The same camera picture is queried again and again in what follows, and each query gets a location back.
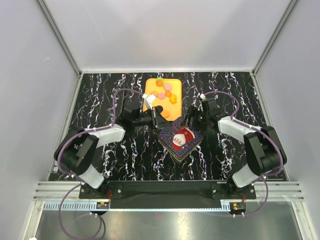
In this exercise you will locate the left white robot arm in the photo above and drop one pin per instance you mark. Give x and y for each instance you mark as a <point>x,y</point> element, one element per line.
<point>76,151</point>

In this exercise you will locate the orange swirl cookie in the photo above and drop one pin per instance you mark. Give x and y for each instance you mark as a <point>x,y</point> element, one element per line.
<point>168,93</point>

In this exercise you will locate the gold tin lid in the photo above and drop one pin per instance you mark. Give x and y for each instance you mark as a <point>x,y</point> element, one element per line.
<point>178,134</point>

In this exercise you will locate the round dotted tan biscuit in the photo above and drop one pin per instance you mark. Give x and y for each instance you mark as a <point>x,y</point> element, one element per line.
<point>165,113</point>

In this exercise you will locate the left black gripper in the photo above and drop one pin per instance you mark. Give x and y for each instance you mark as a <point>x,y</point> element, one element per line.
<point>158,121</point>

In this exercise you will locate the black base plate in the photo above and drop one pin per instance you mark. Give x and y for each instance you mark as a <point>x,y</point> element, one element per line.
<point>216,189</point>

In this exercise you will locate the yellow plastic tray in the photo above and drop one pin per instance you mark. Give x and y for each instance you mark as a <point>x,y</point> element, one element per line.
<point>174,109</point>

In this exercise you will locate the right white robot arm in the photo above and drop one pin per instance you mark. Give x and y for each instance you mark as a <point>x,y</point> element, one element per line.
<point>264,152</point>

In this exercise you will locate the round tan biscuit left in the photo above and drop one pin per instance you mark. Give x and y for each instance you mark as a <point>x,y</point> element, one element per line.
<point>154,93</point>

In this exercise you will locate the decorated cookie tin box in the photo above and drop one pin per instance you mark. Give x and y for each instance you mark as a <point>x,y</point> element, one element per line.
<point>179,153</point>

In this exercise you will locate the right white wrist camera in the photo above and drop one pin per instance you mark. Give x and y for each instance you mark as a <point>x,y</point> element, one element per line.
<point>202,99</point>

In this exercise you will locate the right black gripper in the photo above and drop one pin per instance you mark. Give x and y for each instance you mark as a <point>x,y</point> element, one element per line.
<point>193,112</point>

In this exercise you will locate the pink round macaron cookie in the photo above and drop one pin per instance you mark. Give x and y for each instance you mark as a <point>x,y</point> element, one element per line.
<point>167,87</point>

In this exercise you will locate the green topped cookie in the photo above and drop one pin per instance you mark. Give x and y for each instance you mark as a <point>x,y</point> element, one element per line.
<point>159,81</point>

